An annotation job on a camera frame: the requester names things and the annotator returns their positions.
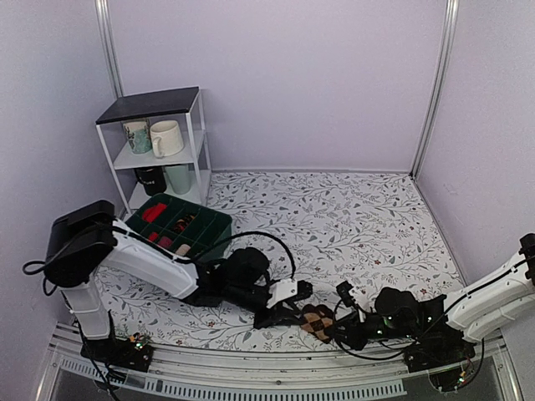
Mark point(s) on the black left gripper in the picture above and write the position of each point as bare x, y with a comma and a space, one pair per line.
276, 317

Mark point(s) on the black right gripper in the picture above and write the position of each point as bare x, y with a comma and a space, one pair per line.
355, 337

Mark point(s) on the brown argyle sock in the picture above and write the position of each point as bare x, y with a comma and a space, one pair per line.
316, 320

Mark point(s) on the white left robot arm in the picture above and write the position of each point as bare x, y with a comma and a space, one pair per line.
83, 240

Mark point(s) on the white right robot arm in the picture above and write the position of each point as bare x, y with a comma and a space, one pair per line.
463, 316

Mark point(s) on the floral patterned table mat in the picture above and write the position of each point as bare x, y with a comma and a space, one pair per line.
371, 230

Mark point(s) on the beige rolled sock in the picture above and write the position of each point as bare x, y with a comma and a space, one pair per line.
182, 250

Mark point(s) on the green compartment organizer box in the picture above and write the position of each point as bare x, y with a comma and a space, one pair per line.
208, 228

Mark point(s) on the dark patterned rolled sock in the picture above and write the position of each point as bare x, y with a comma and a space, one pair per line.
182, 223

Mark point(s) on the maroon rolled sock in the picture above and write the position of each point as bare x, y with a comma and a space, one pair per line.
165, 242

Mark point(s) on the red rolled sock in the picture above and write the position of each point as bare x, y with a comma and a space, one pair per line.
152, 213

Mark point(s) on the pale green cup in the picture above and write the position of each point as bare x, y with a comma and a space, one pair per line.
179, 178

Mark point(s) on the black mug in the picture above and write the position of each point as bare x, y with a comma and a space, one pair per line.
152, 179

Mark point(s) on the cream white mug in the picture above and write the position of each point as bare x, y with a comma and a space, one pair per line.
166, 138

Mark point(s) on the white shelf with black top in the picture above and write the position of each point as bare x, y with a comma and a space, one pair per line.
183, 105

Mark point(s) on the teal floral mug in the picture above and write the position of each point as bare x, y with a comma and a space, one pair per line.
137, 133

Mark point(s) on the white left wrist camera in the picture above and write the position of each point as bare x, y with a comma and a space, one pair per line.
280, 291

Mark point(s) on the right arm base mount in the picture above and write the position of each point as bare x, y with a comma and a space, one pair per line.
440, 352

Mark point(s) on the aluminium front rail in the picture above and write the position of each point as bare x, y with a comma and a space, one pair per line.
198, 374

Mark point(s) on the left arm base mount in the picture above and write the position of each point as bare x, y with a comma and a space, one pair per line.
133, 352

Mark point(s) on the right aluminium corner post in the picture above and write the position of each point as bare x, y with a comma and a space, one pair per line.
444, 57

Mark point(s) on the aluminium corner post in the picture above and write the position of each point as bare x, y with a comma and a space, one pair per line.
444, 57
107, 40

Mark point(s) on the left aluminium corner post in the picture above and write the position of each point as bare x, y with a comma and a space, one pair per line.
107, 40

